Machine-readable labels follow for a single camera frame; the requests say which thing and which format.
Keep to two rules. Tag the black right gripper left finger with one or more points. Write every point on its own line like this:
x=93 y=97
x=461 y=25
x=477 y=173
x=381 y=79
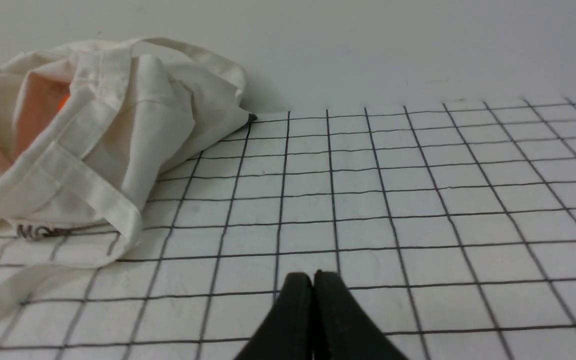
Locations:
x=284 y=334

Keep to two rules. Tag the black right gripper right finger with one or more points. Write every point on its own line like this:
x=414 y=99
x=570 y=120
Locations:
x=341 y=328

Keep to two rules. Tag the orange carrot with green leaves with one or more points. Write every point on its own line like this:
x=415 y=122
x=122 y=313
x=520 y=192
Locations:
x=63 y=102

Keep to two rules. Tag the cream canvas tote bag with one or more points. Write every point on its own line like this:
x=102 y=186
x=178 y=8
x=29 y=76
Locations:
x=137 y=109

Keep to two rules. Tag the white grid tablecloth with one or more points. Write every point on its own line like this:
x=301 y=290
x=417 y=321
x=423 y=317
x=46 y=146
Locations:
x=453 y=225

